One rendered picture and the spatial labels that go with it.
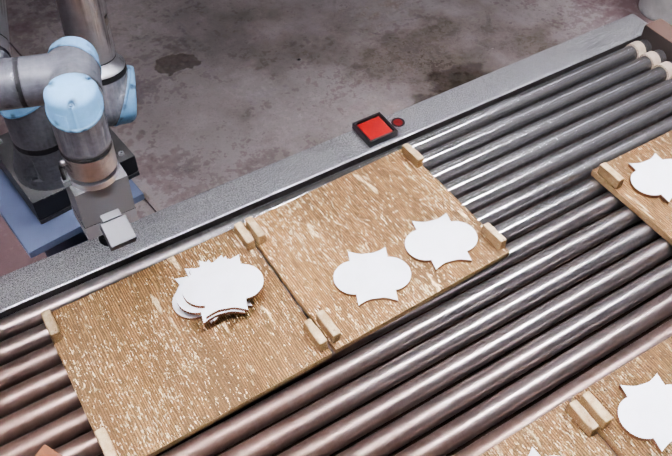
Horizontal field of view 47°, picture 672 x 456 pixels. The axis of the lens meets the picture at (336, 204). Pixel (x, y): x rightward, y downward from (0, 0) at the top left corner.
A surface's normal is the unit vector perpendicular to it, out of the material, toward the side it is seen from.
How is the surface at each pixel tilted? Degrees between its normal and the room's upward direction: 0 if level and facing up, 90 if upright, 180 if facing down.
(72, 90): 2
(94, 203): 91
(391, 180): 0
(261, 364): 0
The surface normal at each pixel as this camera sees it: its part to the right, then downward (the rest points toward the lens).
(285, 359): 0.00, -0.66
